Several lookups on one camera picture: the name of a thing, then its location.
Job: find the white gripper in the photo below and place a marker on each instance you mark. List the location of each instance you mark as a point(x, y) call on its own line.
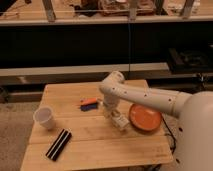
point(110, 103)

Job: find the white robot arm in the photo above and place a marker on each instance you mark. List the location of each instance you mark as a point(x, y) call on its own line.
point(194, 148)

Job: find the orange marker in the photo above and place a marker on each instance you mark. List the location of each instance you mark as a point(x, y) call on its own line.
point(88, 101)

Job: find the blue marker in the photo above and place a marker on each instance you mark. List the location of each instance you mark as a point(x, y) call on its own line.
point(88, 107)

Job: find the orange plate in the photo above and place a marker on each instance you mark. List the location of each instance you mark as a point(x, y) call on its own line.
point(144, 118)

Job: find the wooden table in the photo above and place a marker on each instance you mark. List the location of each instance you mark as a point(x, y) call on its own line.
point(95, 142)

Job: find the white plastic cup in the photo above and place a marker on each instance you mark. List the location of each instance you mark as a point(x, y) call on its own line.
point(44, 117)

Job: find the black striped rectangular block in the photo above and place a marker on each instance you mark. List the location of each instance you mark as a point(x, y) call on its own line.
point(58, 145)

